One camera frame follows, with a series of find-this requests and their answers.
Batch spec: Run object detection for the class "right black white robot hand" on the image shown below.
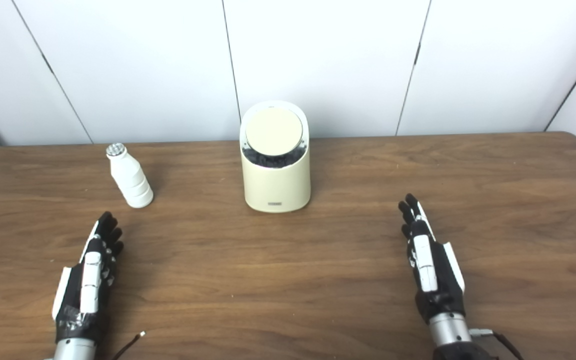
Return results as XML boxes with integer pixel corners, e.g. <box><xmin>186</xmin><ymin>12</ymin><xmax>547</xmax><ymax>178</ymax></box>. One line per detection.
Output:
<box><xmin>398</xmin><ymin>193</ymin><xmax>467</xmax><ymax>326</ymax></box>

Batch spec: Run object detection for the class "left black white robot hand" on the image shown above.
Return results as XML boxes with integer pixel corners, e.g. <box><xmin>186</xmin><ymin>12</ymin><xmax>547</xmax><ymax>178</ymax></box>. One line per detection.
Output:
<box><xmin>51</xmin><ymin>211</ymin><xmax>125</xmax><ymax>346</ymax></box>

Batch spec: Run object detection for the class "small white plastic bottle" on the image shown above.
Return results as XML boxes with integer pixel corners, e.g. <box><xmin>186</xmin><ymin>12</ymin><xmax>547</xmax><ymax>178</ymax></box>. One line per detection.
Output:
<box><xmin>106</xmin><ymin>143</ymin><xmax>154</xmax><ymax>209</ymax></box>

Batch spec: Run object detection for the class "cream-colored bin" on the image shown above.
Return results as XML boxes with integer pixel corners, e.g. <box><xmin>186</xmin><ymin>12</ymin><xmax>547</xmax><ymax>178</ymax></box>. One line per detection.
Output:
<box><xmin>239</xmin><ymin>100</ymin><xmax>312</xmax><ymax>213</ymax></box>

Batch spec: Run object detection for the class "round cream bin lid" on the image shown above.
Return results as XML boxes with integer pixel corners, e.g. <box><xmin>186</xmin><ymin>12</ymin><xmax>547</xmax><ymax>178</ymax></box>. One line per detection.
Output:
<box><xmin>245</xmin><ymin>106</ymin><xmax>304</xmax><ymax>157</ymax></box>

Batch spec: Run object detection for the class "left thin loose wire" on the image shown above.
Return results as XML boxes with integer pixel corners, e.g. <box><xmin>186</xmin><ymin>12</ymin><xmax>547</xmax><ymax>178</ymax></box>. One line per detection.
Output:
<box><xmin>113</xmin><ymin>331</ymin><xmax>146</xmax><ymax>360</ymax></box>

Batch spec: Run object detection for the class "right thick black wrist cable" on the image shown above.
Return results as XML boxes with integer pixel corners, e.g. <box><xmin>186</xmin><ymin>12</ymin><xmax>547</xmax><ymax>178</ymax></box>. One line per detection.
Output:
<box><xmin>469</xmin><ymin>328</ymin><xmax>525</xmax><ymax>360</ymax></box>

